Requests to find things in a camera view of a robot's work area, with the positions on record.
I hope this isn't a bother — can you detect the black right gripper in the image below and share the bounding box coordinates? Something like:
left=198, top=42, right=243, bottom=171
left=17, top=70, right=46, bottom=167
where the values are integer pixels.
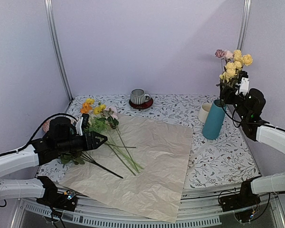
left=220, top=82, right=250, bottom=121

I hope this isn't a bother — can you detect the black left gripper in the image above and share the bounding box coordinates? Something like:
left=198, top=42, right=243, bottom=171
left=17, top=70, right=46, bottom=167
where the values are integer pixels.
left=57, top=131, right=108, bottom=153

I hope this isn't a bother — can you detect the flower bouquet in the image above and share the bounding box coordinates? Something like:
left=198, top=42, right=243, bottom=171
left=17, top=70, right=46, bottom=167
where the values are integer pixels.
left=80, top=98, right=143, bottom=176

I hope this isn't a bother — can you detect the teal vase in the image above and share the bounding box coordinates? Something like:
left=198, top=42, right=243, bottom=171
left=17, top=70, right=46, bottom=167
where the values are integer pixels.
left=202, top=99, right=226, bottom=140

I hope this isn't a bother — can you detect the yellow rose stem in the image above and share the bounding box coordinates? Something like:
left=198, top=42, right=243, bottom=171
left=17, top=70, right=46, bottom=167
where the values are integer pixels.
left=217, top=49, right=253, bottom=91

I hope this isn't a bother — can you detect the cream wrapping paper sheet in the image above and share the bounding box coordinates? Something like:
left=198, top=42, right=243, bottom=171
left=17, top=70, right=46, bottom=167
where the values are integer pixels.
left=59, top=114, right=193, bottom=223

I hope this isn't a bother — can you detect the pink rose stem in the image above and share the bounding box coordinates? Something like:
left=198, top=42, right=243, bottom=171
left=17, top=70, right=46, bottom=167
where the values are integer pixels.
left=215, top=49, right=234, bottom=82

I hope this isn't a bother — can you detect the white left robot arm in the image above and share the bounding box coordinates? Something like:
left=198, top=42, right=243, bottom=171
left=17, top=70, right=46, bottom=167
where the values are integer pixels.
left=0, top=115, right=107, bottom=211

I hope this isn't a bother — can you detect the cream mug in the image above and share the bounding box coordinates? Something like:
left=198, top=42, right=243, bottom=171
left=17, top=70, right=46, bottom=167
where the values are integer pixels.
left=198, top=103, right=211, bottom=123

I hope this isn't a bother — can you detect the striped cup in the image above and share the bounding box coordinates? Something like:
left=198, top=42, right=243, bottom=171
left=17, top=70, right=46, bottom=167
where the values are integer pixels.
left=130, top=89, right=151, bottom=105

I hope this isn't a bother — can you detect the dark red saucer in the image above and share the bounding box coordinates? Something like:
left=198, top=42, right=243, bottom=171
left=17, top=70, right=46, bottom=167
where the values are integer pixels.
left=129, top=96, right=154, bottom=110

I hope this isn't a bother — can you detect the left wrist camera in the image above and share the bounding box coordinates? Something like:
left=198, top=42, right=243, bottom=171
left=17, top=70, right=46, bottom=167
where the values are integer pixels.
left=76, top=114, right=89, bottom=136

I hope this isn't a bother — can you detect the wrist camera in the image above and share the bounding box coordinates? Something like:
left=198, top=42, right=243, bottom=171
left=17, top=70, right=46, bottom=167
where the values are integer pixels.
left=76, top=114, right=89, bottom=136
left=237, top=71, right=249, bottom=96

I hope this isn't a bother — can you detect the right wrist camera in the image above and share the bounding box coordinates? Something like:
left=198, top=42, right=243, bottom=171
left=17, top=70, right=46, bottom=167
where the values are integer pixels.
left=237, top=71, right=249, bottom=96

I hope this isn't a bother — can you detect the right aluminium frame post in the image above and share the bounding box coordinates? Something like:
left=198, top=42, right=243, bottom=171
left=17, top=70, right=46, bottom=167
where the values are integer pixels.
left=236, top=0, right=251, bottom=55

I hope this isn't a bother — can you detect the aluminium frame post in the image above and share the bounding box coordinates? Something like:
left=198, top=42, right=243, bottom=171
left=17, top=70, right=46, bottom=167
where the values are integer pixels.
left=44, top=0, right=74, bottom=102
left=236, top=0, right=251, bottom=55

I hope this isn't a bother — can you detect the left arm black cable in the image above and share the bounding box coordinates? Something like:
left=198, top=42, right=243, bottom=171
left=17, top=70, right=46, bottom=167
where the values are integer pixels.
left=0, top=113, right=78, bottom=159

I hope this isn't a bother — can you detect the aluminium table front rail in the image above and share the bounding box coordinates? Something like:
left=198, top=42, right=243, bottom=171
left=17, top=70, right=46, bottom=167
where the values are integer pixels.
left=11, top=185, right=285, bottom=228

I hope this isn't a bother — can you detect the left aluminium frame post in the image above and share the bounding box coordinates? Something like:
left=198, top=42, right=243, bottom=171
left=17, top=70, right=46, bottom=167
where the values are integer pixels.
left=44, top=0, right=74, bottom=102

